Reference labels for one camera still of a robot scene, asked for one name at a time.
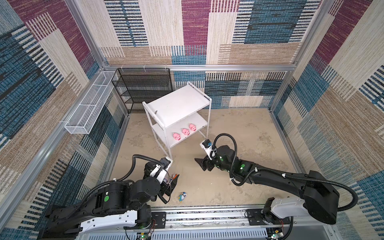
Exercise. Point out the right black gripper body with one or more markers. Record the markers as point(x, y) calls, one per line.
point(216, 162)

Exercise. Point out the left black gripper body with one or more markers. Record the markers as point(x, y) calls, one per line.
point(163, 188)

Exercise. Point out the pink rubber pig toy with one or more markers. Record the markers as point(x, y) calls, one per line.
point(176, 136)
point(186, 132)
point(192, 127)

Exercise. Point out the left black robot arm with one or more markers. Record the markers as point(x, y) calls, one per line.
point(118, 202)

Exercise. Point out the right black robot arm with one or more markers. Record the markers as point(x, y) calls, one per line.
point(314, 196)

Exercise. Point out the white two-tier metal shelf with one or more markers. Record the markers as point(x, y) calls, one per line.
point(175, 111)

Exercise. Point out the orange crab Doraemon figure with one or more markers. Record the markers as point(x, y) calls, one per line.
point(173, 176)

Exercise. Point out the teal hooded Doraemon figure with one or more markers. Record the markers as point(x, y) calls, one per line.
point(182, 196)

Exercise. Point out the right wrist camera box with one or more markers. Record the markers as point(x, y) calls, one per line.
point(206, 145)

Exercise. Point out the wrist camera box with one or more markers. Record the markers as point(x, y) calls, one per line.
point(206, 145)
point(159, 171)

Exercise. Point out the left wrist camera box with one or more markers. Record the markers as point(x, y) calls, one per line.
point(159, 171)

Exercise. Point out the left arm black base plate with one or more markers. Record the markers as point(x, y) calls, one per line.
point(156, 221)

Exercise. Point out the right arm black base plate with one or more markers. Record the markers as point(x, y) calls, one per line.
point(256, 217)

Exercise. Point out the black mesh wire shelf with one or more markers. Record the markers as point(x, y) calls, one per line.
point(135, 85)

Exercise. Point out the white wire mesh basket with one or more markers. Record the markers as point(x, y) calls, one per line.
point(87, 112)

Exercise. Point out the aluminium front rail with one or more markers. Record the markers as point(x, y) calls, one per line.
point(213, 223)

